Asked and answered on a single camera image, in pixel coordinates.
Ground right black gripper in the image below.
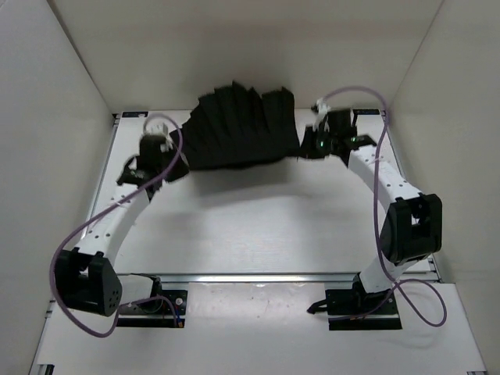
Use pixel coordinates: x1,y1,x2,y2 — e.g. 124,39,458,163
297,127,338,163

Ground black pleated skirt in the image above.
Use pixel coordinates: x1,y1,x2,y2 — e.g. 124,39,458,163
182,81,300,170

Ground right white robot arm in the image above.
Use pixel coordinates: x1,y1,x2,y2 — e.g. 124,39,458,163
301,106,442,319

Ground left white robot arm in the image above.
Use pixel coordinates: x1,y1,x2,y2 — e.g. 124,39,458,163
55,134,189,316

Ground right blue corner label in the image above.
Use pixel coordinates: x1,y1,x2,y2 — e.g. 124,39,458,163
352,109,380,116

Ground blue corner label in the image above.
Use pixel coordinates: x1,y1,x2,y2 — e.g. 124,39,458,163
121,111,148,118
352,109,380,116

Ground left blue corner label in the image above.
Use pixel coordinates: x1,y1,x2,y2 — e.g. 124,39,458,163
121,111,148,118

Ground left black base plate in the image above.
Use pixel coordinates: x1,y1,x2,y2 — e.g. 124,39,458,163
117,285,188,329

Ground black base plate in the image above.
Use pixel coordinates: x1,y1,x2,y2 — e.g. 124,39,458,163
325,289,402,331
117,285,188,329

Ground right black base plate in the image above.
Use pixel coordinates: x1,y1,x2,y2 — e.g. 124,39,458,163
325,289,402,331

